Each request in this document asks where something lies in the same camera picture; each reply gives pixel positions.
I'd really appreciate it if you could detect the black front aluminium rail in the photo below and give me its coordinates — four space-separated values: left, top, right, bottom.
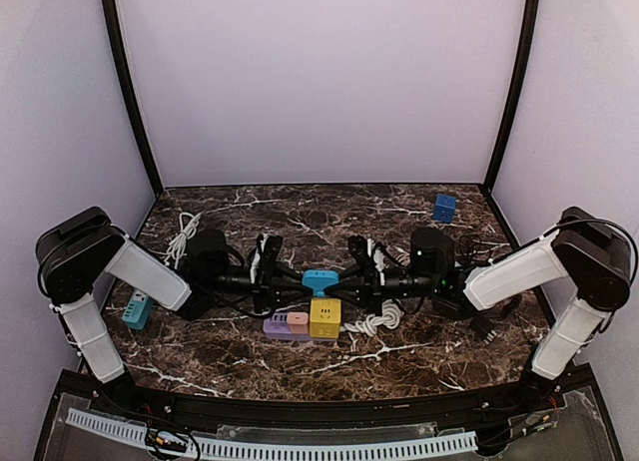
76 377 548 432

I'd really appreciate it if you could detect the teal power strip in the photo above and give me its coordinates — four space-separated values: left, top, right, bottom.
122 290 154 330

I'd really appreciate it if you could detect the purple power strip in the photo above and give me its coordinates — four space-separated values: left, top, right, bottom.
263 312 312 341

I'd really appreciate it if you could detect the black plug adapter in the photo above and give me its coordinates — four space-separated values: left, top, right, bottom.
469 314 496 344

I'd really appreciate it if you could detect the right black frame post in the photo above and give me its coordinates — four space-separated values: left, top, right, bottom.
482 0 540 193

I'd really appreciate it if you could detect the white slotted cable duct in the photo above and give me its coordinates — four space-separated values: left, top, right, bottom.
65 408 477 460

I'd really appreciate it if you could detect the yellow cube socket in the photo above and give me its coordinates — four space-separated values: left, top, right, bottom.
309 297 341 339

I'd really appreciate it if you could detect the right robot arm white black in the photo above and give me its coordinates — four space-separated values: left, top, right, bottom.
324 207 638 380

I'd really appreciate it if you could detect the white coiled power cord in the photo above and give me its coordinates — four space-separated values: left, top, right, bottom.
341 299 403 338

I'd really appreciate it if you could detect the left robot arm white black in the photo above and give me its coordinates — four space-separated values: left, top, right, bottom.
35 207 313 384

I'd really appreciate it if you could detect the black frame post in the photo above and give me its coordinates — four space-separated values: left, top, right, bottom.
101 0 164 198
482 0 540 193

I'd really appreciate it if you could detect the white teal strip cord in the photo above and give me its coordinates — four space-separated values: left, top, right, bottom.
162 212 204 267

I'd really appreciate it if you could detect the pink charger plug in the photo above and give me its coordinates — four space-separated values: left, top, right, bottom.
287 312 309 335

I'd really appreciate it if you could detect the left black frame post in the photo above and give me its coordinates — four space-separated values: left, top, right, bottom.
101 0 164 198

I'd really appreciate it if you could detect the dark blue cube socket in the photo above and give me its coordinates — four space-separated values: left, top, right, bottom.
433 194 457 224

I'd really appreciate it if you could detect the blue adapter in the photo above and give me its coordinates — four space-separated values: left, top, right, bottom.
302 269 339 297

